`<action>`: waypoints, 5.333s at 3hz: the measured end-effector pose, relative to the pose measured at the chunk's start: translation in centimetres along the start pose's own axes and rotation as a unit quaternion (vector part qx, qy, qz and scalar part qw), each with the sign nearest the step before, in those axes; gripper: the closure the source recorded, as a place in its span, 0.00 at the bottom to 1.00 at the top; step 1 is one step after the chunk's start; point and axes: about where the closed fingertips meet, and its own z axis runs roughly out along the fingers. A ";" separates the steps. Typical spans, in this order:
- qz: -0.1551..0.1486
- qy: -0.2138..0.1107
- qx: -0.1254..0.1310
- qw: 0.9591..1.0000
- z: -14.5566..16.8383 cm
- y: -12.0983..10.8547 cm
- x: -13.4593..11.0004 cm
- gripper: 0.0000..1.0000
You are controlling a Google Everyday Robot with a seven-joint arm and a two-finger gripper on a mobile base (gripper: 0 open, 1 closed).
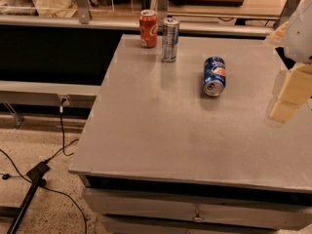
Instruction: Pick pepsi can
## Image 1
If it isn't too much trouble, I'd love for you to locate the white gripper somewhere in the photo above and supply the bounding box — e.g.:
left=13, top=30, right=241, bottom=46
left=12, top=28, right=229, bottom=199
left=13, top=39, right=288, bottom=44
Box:
left=264, top=0, right=312, bottom=123

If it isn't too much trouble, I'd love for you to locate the blue pepsi can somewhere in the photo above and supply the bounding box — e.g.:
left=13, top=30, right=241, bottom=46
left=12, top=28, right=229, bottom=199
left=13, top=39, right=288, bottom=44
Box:
left=203, top=57, right=226, bottom=97

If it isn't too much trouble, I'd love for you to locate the silver blue energy drink can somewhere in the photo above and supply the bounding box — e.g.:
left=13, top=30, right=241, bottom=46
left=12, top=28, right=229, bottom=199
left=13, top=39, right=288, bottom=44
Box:
left=162, top=18, right=179, bottom=62

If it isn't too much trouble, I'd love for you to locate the orange soda can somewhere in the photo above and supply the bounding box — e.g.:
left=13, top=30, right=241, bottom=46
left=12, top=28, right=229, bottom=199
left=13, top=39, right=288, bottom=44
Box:
left=139, top=10, right=158, bottom=48

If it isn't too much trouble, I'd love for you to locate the grey cabinet drawer front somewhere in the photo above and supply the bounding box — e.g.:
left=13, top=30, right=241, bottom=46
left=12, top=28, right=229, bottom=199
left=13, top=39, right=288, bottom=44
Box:
left=83, top=188, right=312, bottom=230

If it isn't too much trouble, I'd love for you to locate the black metal floor stand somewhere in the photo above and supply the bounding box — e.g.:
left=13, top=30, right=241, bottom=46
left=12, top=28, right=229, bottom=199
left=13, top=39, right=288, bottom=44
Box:
left=3, top=162, right=50, bottom=234

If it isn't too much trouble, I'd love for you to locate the grey metal bracket right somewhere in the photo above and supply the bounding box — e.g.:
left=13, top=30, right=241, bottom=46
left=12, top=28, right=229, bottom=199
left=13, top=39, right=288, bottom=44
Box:
left=273, top=0, right=301, bottom=29

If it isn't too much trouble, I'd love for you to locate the grey metal bracket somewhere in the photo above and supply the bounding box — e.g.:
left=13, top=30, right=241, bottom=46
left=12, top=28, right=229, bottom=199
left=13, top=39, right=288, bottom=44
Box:
left=76, top=0, right=92, bottom=24
left=273, top=0, right=301, bottom=29
left=157, top=0, right=169, bottom=20

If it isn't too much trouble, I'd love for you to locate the grey metal bracket middle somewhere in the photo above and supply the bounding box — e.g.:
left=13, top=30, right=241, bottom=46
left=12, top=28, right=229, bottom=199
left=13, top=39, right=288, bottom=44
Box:
left=157, top=0, right=169, bottom=20

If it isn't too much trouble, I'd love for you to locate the metal drawer handle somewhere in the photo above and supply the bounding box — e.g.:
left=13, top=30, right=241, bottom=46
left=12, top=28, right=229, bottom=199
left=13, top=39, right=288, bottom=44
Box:
left=192, top=206, right=204, bottom=223

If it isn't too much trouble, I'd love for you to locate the grey metal rail bench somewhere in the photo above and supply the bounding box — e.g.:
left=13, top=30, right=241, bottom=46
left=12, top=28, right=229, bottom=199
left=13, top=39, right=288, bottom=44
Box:
left=0, top=81, right=100, bottom=108

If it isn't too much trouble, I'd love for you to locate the grey metal bracket left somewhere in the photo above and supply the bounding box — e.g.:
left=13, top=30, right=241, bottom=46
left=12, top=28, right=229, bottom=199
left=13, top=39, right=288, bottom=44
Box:
left=76, top=0, right=92, bottom=24

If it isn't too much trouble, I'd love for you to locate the black floor cable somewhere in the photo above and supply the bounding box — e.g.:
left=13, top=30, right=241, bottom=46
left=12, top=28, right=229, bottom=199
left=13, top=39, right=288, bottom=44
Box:
left=0, top=104, right=88, bottom=234

